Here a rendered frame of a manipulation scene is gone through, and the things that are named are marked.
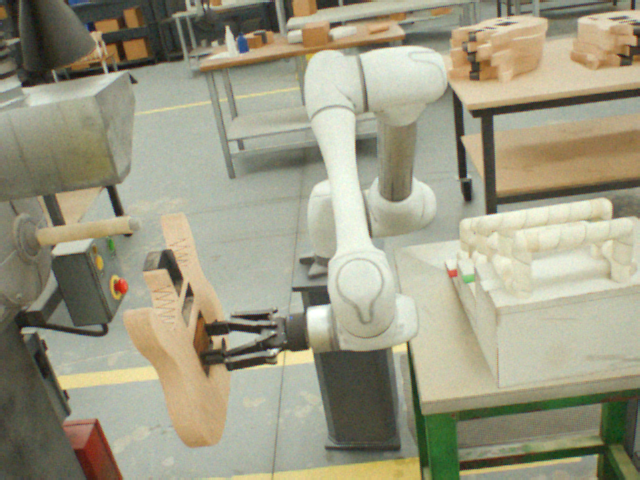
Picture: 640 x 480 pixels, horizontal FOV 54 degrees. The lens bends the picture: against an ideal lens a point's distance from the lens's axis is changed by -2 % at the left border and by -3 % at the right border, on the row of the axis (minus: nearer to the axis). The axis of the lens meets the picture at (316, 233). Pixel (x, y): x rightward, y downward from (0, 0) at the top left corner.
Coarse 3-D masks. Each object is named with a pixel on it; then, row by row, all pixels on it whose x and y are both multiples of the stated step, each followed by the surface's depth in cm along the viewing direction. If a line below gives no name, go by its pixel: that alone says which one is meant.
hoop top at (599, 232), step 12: (564, 228) 99; (576, 228) 99; (588, 228) 98; (600, 228) 98; (612, 228) 98; (624, 228) 98; (516, 240) 99; (528, 240) 99; (540, 240) 98; (552, 240) 98; (564, 240) 98; (576, 240) 98; (588, 240) 98; (600, 240) 99
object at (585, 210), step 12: (564, 204) 107; (576, 204) 106; (588, 204) 106; (600, 204) 105; (504, 216) 106; (516, 216) 106; (528, 216) 106; (540, 216) 106; (552, 216) 105; (564, 216) 105; (576, 216) 106; (588, 216) 106; (516, 228) 106; (528, 228) 107
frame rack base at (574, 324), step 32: (544, 256) 114; (576, 256) 112; (480, 288) 112; (544, 288) 105; (576, 288) 103; (608, 288) 102; (480, 320) 117; (512, 320) 103; (544, 320) 103; (576, 320) 104; (608, 320) 104; (512, 352) 106; (544, 352) 106; (576, 352) 107; (608, 352) 107; (512, 384) 109
